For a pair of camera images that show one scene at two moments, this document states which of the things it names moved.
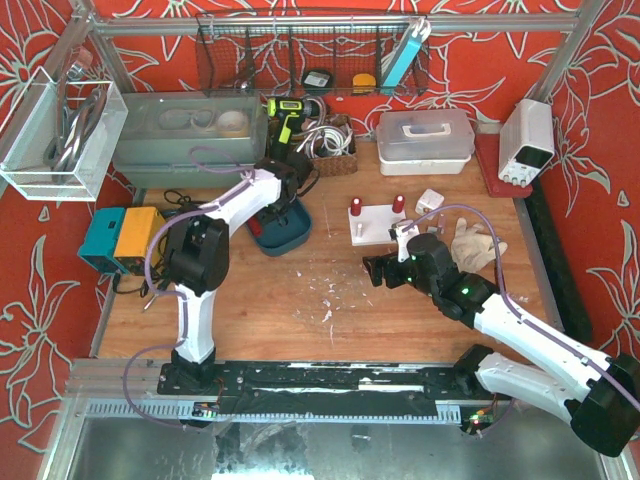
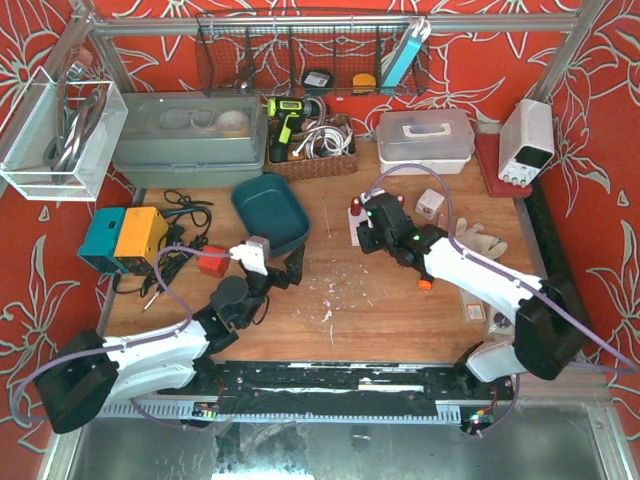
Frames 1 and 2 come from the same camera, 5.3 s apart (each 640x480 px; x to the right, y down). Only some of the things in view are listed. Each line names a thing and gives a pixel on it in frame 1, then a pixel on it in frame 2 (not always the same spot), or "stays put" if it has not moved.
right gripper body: x=382 y=270 → x=370 y=230
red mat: x=487 y=147 stays put
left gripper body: x=275 y=214 → x=279 y=276
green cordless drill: x=290 y=115 stays put
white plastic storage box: x=425 y=142 stays put
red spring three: x=356 y=207 stays put
